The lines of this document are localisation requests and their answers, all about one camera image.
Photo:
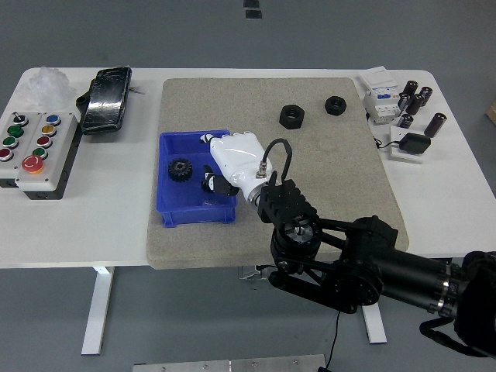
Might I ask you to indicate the grey-brown mat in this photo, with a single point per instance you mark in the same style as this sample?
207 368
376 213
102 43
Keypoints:
348 186

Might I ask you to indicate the white square plate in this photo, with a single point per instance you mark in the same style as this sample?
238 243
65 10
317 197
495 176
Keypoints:
395 133

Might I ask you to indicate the silver metal plate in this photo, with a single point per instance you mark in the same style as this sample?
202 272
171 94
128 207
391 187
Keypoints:
232 365

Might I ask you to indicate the white table leg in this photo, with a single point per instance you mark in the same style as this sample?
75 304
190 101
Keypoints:
375 325
97 310

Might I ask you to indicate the grey four-button control box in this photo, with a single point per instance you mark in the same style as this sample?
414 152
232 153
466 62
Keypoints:
7 170

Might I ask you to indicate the blue plastic box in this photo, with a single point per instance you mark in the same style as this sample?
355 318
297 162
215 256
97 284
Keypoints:
174 205

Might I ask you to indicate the grey table control unit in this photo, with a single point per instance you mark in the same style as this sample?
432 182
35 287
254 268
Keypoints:
248 272

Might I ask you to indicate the white circuit breaker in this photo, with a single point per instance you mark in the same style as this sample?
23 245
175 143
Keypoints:
381 104

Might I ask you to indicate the black floor socket cover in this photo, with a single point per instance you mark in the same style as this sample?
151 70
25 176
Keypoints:
253 14
252 3

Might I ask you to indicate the grey emergency-stop button box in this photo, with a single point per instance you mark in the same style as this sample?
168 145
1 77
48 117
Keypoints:
54 162

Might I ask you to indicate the cardboard box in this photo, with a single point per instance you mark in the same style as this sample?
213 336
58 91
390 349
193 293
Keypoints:
492 111

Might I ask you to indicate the large black gear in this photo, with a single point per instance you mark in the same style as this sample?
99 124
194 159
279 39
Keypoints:
180 171

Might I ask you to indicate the crumpled white plastic bag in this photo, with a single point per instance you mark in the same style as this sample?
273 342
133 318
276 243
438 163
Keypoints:
46 87

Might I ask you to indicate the black cylindrical capacitor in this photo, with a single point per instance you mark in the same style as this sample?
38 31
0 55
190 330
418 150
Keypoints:
435 125
402 103
425 96
410 89
405 121
414 104

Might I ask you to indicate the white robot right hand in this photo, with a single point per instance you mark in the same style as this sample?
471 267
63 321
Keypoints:
238 159

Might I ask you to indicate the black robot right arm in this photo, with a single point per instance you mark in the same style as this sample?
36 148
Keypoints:
368 267

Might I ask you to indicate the black square adapter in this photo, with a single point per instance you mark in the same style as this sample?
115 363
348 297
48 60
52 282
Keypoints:
415 142

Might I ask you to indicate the black wrapped device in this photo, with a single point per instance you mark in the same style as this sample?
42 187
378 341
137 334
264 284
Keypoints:
105 104

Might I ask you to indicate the small black hex nut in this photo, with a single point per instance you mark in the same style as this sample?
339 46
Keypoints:
335 105

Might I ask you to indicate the large black hex nut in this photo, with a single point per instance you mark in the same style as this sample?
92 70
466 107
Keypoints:
291 116

